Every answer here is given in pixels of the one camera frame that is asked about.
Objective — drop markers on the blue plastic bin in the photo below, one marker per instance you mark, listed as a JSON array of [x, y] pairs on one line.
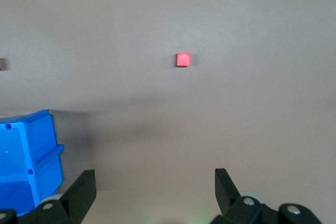
[[15, 161]]

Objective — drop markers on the red cube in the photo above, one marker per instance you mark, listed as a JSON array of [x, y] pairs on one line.
[[182, 60]]

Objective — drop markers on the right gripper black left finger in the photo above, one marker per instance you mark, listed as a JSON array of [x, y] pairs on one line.
[[76, 197]]

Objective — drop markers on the black cube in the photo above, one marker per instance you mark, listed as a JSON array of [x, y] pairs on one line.
[[2, 64]]

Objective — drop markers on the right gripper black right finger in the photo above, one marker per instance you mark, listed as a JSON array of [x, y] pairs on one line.
[[228, 195]]

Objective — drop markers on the brown table mat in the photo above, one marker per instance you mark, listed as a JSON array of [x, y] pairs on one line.
[[168, 11]]

